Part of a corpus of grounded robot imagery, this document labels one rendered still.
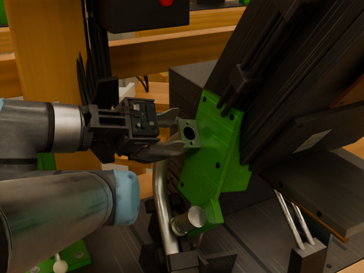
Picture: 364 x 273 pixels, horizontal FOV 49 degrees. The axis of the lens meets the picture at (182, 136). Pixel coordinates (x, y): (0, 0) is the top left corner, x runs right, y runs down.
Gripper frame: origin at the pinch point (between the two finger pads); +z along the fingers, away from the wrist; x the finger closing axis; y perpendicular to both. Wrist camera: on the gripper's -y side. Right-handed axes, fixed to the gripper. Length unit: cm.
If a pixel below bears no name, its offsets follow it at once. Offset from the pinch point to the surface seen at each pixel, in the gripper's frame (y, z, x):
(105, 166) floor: -205, 63, 56
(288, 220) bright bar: 3.3, 18.3, -17.6
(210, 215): 1.1, 2.4, -15.1
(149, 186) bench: -41.1, 12.8, 0.7
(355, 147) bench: -20, 81, 6
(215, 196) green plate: 2.7, 3.0, -12.1
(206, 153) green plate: 2.9, 2.6, -4.2
